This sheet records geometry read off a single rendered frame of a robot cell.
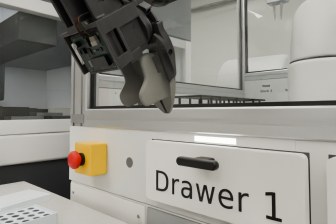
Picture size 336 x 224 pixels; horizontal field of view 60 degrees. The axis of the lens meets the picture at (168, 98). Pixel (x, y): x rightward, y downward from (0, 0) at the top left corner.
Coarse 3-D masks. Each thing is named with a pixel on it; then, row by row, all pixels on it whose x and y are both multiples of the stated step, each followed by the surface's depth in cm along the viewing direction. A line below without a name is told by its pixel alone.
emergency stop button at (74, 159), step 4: (72, 152) 64; (76, 152) 64; (68, 156) 65; (72, 156) 64; (76, 156) 64; (80, 156) 65; (68, 160) 65; (72, 160) 64; (76, 160) 63; (80, 160) 65; (68, 164) 65; (72, 164) 64; (76, 164) 64; (72, 168) 64; (76, 168) 65
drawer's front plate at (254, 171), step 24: (168, 144) 52; (192, 144) 48; (168, 168) 52; (192, 168) 48; (240, 168) 42; (264, 168) 40; (288, 168) 38; (168, 192) 52; (192, 192) 48; (216, 192) 45; (264, 192) 40; (288, 192) 37; (216, 216) 45; (240, 216) 42; (264, 216) 39; (288, 216) 37
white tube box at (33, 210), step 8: (16, 208) 56; (24, 208) 56; (32, 208) 57; (40, 208) 56; (0, 216) 53; (8, 216) 52; (16, 216) 53; (24, 216) 52; (32, 216) 52; (40, 216) 52; (48, 216) 52; (56, 216) 53
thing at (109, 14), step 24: (72, 0) 30; (96, 0) 30; (120, 0) 33; (72, 24) 31; (96, 24) 28; (120, 24) 30; (144, 24) 32; (72, 48) 33; (96, 48) 30; (120, 48) 30; (144, 48) 33; (96, 72) 33
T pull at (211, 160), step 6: (180, 156) 46; (180, 162) 45; (186, 162) 44; (192, 162) 44; (198, 162) 43; (204, 162) 42; (210, 162) 41; (216, 162) 42; (204, 168) 42; (210, 168) 41; (216, 168) 41
